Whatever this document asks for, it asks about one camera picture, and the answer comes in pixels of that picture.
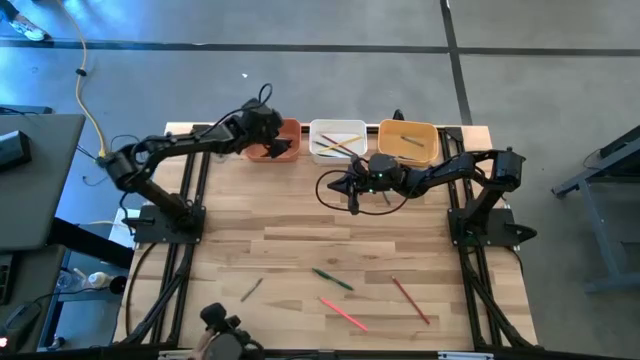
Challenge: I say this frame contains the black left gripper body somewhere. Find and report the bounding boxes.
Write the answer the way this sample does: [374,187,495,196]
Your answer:
[237,102,286,149]

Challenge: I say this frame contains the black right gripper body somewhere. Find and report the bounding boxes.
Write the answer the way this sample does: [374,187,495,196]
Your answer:
[348,153,405,217]

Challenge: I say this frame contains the green pencil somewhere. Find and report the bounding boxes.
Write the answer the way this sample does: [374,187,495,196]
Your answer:
[312,140,352,158]

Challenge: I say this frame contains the yellow pencil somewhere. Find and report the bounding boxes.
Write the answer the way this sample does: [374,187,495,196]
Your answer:
[318,135,363,153]

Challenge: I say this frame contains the red pencil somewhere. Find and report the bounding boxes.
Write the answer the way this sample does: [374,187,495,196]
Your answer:
[319,133,360,157]
[390,275,432,326]

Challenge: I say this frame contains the green pen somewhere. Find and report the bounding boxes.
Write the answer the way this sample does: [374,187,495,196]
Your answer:
[311,267,355,292]

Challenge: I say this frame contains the coral orange plastic bin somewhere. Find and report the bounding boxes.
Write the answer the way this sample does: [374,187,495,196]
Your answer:
[243,117,303,164]

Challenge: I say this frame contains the yellow orange plastic bin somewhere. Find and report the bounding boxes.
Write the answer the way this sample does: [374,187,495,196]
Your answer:
[377,118,440,168]

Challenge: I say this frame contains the white plastic bin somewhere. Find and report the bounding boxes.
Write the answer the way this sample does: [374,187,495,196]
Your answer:
[308,118,369,165]

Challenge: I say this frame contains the pink pencil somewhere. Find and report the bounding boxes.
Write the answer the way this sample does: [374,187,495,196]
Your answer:
[318,296,370,333]

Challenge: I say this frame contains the grey pencil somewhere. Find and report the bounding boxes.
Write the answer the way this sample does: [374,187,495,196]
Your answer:
[239,277,264,303]

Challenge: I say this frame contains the black handheld device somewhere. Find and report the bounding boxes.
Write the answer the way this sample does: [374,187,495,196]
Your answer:
[199,302,265,360]

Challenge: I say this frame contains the grey metal bench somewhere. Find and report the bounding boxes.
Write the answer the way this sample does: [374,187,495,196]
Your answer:
[551,124,640,295]

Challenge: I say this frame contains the person's hand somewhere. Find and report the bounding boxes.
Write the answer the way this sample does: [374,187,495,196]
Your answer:
[187,327,214,360]

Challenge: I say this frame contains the white bottle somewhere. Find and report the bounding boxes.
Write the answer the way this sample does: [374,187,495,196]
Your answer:
[87,271,112,290]

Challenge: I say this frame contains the grey desk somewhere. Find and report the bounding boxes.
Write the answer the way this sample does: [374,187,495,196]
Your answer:
[0,113,87,252]

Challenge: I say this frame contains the clear plastic bottle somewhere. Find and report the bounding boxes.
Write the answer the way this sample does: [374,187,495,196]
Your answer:
[55,268,87,292]

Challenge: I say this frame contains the person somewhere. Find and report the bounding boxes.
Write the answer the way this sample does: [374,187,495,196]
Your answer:
[0,0,50,42]

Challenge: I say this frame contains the black desk device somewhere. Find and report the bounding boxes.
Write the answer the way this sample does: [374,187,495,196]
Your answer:
[0,130,33,172]

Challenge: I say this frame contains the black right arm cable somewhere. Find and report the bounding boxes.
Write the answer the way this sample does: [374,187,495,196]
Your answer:
[314,168,419,217]

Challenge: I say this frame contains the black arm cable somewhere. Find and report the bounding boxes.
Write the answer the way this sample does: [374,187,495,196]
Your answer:
[314,168,419,217]
[199,82,275,139]

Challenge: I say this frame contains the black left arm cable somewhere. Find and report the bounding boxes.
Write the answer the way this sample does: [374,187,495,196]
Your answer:
[199,82,275,139]

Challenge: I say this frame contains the black aluminium table frame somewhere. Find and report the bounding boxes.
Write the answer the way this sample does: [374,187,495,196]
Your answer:
[113,122,540,360]

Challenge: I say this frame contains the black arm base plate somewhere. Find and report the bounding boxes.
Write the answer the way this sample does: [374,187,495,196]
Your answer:
[447,207,539,247]
[122,203,207,245]

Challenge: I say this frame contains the yellow floor cable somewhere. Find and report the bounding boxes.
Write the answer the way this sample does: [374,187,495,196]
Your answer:
[55,0,109,157]

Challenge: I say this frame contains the white table bracket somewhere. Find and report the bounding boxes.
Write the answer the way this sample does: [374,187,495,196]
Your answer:
[438,351,495,360]
[158,349,216,360]

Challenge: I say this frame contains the black floor cable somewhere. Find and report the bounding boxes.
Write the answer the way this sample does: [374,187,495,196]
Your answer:
[124,242,157,337]

